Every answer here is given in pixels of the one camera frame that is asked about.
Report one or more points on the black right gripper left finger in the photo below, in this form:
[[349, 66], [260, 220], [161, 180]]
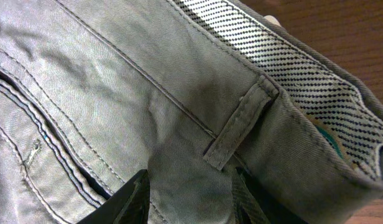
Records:
[[129, 205]]

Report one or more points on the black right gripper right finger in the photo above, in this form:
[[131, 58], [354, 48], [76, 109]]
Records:
[[254, 205]]

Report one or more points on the grey shorts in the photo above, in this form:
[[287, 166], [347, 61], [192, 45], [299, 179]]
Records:
[[91, 92]]

